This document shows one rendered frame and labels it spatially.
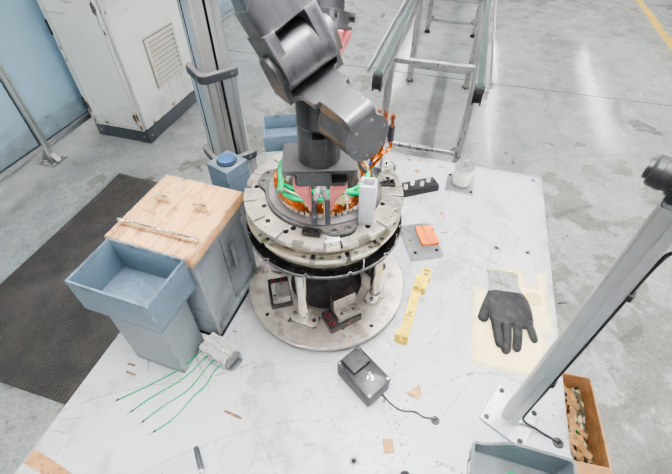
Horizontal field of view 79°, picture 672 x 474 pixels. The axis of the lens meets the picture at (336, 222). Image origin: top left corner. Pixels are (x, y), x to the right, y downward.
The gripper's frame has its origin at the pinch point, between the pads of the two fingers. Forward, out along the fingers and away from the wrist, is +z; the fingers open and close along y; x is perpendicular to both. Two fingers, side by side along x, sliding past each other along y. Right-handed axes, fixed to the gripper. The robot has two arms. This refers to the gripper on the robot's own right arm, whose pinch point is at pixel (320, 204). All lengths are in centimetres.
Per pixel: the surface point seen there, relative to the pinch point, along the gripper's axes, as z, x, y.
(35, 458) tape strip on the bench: 43, -22, -54
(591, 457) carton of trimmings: 106, -11, 87
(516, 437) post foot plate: 41, -22, 36
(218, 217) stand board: 14.4, 12.2, -20.4
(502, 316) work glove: 40, 4, 42
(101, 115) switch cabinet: 107, 209, -151
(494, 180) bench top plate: 43, 56, 57
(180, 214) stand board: 14.4, 13.4, -28.2
